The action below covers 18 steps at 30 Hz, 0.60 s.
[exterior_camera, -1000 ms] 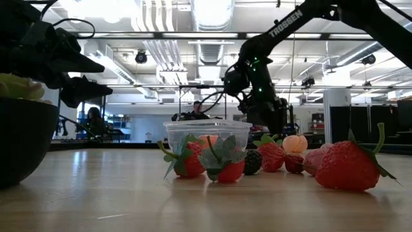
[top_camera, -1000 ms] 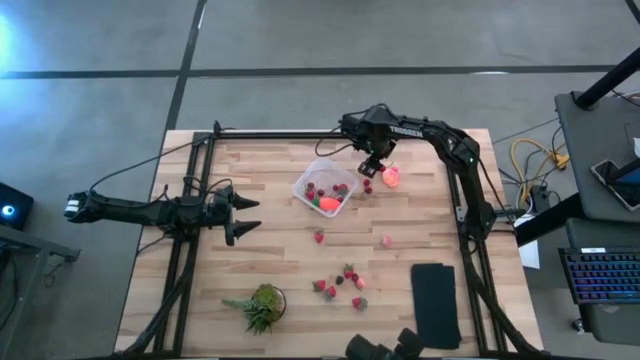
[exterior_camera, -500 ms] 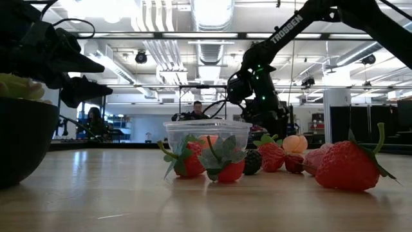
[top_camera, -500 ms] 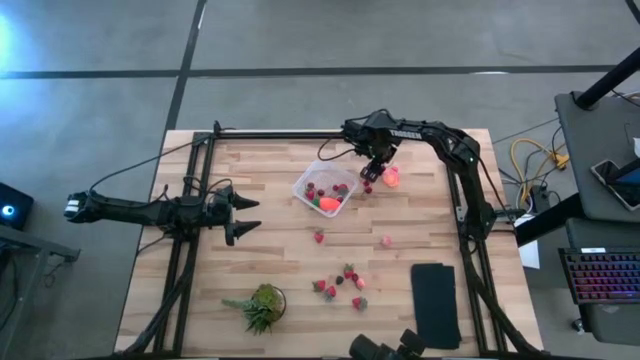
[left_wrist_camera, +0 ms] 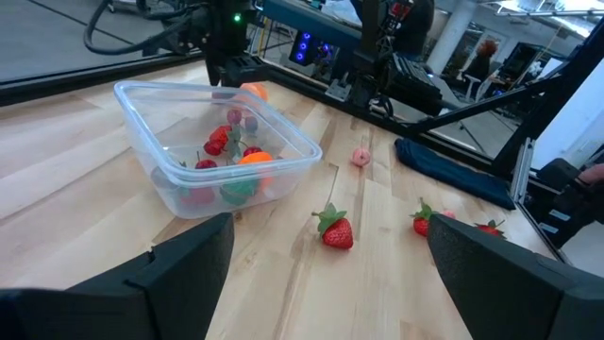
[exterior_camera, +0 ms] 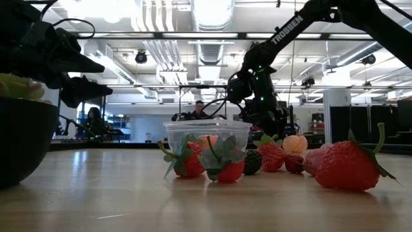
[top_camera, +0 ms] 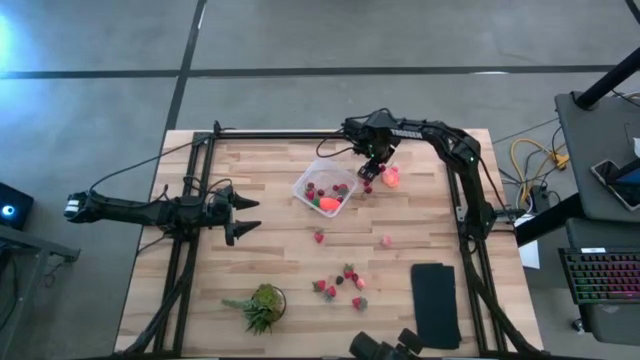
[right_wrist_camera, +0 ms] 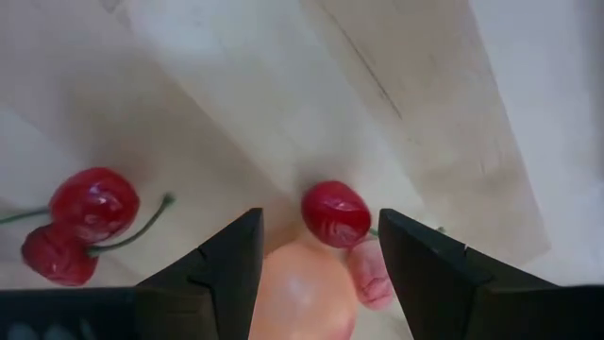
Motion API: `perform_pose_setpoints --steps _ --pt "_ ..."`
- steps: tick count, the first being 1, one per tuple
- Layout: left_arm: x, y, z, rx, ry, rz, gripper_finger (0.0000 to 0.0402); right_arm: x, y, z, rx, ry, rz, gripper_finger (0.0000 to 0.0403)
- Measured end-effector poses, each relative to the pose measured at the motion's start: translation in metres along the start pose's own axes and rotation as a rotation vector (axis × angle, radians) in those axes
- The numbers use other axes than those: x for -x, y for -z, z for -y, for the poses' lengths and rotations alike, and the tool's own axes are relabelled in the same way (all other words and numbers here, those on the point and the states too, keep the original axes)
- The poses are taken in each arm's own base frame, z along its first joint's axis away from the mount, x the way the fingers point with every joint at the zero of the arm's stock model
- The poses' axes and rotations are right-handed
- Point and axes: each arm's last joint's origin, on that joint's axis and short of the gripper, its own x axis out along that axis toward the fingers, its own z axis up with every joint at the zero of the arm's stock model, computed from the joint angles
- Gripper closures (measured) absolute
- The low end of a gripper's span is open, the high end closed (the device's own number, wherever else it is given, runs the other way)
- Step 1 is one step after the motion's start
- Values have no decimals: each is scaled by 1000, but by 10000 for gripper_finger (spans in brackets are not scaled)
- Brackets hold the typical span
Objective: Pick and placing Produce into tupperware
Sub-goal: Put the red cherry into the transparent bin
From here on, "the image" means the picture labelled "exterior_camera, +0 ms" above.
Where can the seated person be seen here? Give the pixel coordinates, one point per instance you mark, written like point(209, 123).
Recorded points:
point(95, 124)

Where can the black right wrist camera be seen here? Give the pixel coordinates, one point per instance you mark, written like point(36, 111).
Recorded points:
point(239, 91)

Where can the dark red toy raspberry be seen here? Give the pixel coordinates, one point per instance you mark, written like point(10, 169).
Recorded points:
point(293, 163)

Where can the black background rig frame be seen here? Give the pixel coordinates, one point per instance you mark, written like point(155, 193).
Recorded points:
point(202, 86)

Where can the black aluminium rig frame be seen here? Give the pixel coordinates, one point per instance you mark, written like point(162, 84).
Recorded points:
point(112, 146)

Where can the black ceiling spotlight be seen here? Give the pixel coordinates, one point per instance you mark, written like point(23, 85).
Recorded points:
point(308, 82)
point(141, 58)
point(369, 59)

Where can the pink toy fruit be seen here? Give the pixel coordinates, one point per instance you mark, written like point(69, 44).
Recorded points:
point(313, 161)

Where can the black overhead light beam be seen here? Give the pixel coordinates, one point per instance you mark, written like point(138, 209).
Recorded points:
point(325, 35)

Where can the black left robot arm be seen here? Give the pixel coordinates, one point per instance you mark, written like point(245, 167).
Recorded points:
point(16, 22)

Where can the black background robot arm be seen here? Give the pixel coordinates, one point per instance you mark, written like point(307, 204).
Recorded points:
point(181, 116)

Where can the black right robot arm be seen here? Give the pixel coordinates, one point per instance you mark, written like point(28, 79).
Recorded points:
point(286, 29)

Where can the clear plastic tupperware container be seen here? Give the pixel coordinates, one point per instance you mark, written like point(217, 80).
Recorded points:
point(209, 126)

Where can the black partition panels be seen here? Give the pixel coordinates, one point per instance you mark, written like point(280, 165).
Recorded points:
point(360, 125)

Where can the dark toy blackberry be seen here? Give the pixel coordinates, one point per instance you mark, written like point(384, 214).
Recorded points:
point(253, 162)

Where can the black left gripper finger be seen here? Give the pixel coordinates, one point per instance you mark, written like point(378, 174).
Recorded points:
point(83, 67)
point(80, 93)

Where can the red toy strawberry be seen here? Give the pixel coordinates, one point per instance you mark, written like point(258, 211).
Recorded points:
point(347, 167)
point(231, 172)
point(273, 158)
point(193, 164)

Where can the black plant pot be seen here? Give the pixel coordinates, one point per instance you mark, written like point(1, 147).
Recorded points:
point(22, 145)

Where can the orange toy peach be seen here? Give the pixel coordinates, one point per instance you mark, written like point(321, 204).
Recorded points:
point(294, 144)

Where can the white pillar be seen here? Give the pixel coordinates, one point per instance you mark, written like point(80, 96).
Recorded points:
point(336, 96)

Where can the dark screen panel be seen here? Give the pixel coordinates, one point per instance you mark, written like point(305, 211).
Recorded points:
point(405, 116)

